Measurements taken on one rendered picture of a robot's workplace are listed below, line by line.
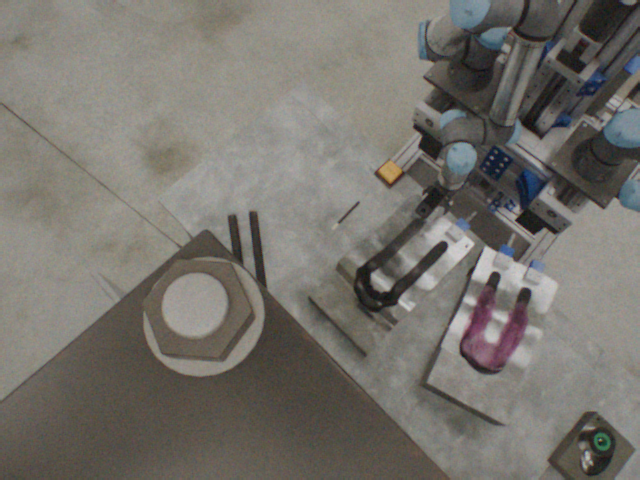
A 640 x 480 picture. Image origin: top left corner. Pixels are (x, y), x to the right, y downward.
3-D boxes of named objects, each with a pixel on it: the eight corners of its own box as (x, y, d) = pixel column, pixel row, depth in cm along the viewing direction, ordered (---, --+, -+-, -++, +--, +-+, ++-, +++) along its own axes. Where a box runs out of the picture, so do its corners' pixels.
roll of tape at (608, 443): (609, 458, 154) (616, 458, 151) (582, 453, 154) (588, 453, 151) (609, 429, 157) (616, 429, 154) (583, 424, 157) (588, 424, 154)
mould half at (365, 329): (411, 201, 187) (418, 185, 175) (467, 252, 182) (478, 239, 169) (308, 299, 174) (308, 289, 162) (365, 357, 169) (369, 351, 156)
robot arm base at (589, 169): (586, 132, 172) (602, 116, 162) (626, 160, 169) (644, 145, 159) (562, 163, 168) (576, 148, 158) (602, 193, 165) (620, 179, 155)
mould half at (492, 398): (480, 251, 182) (490, 241, 172) (551, 287, 179) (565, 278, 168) (419, 385, 166) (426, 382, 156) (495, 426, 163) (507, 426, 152)
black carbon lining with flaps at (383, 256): (415, 217, 178) (421, 206, 169) (452, 250, 174) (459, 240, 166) (342, 288, 169) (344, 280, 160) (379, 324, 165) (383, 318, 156)
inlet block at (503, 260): (504, 233, 182) (509, 228, 176) (517, 240, 181) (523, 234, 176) (490, 266, 177) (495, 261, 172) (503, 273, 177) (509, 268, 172)
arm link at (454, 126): (473, 122, 157) (478, 155, 153) (435, 122, 157) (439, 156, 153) (481, 107, 150) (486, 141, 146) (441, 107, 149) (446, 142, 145)
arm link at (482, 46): (499, 69, 167) (514, 40, 154) (457, 69, 166) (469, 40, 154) (493, 38, 171) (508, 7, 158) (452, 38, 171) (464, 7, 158)
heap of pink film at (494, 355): (481, 281, 172) (489, 274, 165) (532, 306, 170) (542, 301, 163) (449, 352, 164) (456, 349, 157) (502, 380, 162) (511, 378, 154)
